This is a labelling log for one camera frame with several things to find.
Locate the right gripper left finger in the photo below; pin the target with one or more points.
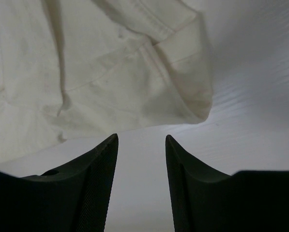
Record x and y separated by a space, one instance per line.
73 197

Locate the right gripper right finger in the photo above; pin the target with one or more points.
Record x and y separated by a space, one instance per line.
204 199

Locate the white t shirt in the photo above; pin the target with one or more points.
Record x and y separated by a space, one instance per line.
84 68

